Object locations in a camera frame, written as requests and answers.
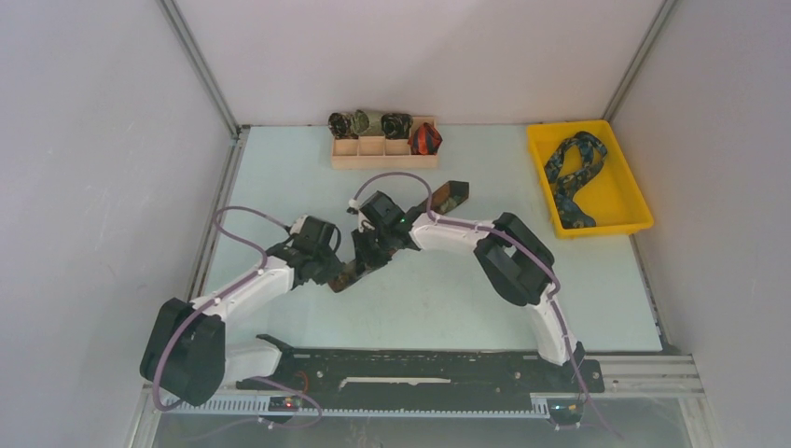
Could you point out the blue patterned tie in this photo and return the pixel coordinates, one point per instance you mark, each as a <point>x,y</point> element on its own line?
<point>564,188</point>

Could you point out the aluminium frame rail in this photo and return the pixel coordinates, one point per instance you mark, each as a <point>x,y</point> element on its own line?
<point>624,377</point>

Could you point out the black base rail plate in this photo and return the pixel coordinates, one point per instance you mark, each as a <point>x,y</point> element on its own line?
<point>431,381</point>

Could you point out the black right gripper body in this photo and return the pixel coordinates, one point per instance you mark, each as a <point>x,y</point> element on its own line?
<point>374,244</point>

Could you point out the orange navy rolled tie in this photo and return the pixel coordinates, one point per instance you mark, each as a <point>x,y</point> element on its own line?
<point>425,141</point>

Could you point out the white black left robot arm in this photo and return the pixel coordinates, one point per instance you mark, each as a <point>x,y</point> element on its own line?
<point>187,353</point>

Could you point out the dark patterned rolled tie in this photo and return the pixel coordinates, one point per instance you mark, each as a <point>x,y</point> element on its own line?
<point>340,125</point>

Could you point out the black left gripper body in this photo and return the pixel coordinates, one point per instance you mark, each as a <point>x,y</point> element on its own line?
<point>328,265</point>

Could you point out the olive green rolled tie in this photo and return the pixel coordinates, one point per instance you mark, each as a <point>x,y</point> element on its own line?
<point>367,123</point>

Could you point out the wooden compartment box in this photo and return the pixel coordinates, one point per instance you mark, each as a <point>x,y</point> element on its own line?
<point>377,152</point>

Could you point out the brown green patterned tie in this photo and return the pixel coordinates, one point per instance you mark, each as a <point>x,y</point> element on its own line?
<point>443,200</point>

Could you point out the black green rolled tie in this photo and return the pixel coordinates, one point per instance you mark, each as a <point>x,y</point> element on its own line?
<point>396,126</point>

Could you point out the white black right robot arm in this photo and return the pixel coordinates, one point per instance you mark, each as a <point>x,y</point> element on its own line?
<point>516,263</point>

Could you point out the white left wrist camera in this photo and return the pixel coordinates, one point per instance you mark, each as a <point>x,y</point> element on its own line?
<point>298,226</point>

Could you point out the yellow plastic tray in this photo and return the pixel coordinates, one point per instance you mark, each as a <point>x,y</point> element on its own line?
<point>612,198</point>

